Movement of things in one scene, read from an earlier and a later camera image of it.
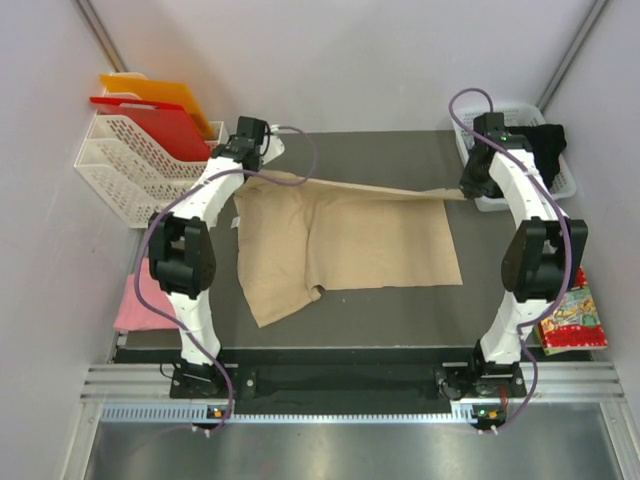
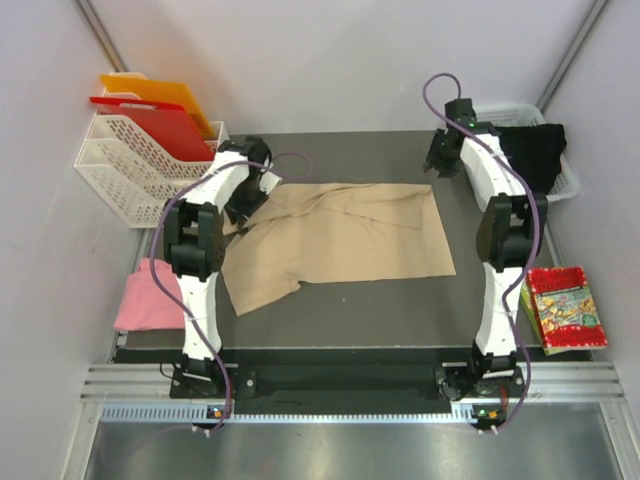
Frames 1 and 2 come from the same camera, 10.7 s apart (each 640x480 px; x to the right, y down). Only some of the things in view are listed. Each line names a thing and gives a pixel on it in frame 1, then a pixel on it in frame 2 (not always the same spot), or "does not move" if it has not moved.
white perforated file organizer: [134, 171] does not move
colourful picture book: [575, 323] does not move
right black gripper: [469, 188] to [447, 170]
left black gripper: [262, 161] to [233, 209]
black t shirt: [547, 142] does not move
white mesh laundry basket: [564, 185] does not move
